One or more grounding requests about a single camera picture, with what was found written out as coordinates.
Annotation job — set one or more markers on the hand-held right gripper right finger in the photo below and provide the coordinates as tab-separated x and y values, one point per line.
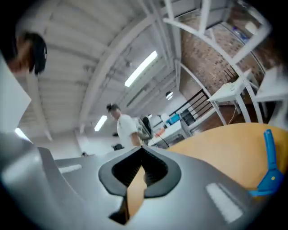
191	195

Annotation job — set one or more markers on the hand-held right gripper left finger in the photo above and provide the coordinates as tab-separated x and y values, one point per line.
90	179

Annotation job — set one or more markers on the blue plastic packet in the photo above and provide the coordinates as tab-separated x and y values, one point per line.
173	119

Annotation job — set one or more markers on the long ceiling light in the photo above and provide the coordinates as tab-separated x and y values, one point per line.
21	133
141	68
100	123

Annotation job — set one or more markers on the white background desk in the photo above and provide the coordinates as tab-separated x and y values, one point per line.
171	132

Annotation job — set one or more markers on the black office chair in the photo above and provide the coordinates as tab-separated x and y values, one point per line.
146	125

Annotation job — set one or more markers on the blue plastic squeegee tool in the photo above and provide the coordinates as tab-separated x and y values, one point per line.
271	175

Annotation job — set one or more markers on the round hanging lamp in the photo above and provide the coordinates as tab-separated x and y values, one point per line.
169	95

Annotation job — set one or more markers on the small white table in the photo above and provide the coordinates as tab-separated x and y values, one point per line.
231	89

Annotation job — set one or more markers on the person's face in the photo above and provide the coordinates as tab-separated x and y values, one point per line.
22	56

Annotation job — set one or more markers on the white metal shelf rack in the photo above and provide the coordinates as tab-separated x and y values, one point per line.
225	54

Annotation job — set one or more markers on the blue label water bottle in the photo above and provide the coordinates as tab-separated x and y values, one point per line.
239	33

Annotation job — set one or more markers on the white cup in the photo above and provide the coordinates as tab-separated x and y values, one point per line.
250	27

